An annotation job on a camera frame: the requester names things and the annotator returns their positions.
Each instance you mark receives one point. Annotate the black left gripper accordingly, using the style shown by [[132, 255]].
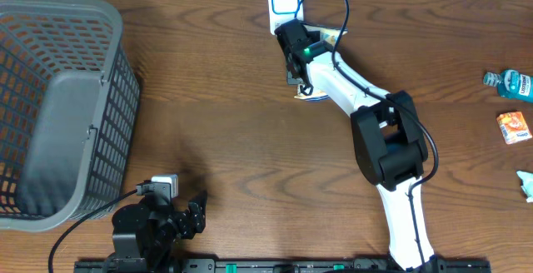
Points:
[[196, 214]]

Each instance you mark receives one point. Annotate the snack bag with red label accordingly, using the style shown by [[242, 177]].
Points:
[[330, 35]]

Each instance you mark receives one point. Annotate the teal mouthwash bottle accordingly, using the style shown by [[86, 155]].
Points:
[[510, 84]]

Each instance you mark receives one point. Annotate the orange Kleenex tissue pack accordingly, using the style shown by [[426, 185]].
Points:
[[513, 127]]

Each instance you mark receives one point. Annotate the mint green wet wipes pack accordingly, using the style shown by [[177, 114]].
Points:
[[526, 184]]

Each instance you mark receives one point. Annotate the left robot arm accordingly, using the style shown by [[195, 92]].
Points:
[[144, 234]]

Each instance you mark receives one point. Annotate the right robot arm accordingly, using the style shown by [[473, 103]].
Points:
[[390, 148]]

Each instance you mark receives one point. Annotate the white barcode scanner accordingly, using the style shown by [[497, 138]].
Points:
[[281, 11]]

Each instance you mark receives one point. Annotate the grey plastic shopping basket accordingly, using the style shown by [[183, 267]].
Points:
[[69, 102]]

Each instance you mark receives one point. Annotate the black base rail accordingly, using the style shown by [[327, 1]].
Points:
[[378, 265]]

